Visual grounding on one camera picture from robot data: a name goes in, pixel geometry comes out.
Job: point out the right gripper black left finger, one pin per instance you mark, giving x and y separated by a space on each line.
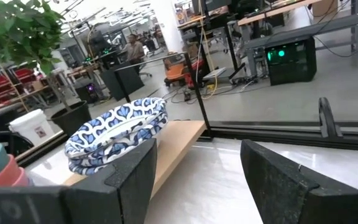
120 199

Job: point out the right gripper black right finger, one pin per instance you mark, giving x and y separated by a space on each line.
284 193

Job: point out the blue patterned white paper bowl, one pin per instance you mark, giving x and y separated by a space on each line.
82 169
117 115

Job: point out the pink bowl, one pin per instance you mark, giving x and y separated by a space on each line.
23 180

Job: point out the orange bowl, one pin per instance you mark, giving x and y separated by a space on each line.
9 174

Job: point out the black clamp hook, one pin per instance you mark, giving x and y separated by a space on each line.
325 118

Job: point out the black computer with purple light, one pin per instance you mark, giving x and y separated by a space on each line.
89 91

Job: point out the white plastic bucket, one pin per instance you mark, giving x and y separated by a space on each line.
31 127

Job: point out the black cabinet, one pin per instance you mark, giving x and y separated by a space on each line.
123 82

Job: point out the black computer with green light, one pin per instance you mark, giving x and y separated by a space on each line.
294 68

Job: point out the orange shop vacuum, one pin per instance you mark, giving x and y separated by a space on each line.
176 71

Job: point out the person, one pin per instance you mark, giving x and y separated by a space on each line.
134 49

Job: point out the white building column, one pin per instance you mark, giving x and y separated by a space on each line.
169 25

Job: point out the potted green tree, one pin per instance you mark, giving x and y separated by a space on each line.
20 31

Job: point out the black table edge rail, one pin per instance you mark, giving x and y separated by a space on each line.
275 133

